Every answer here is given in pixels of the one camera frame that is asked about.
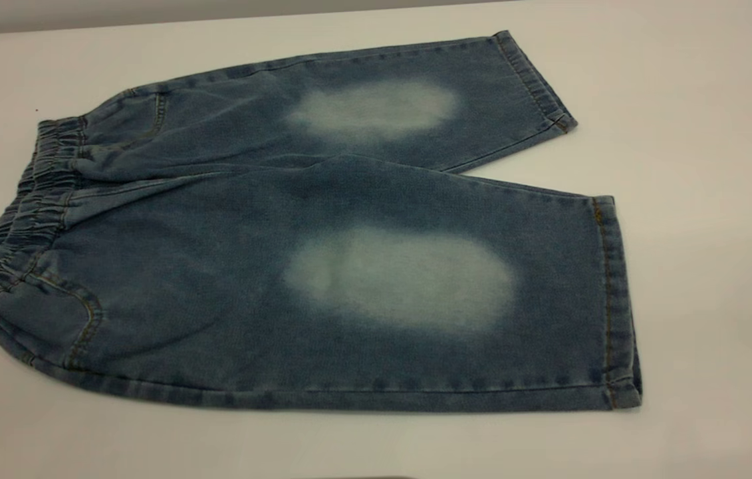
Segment blue denim pants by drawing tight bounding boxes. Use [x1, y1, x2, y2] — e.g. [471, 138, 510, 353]
[0, 30, 644, 413]

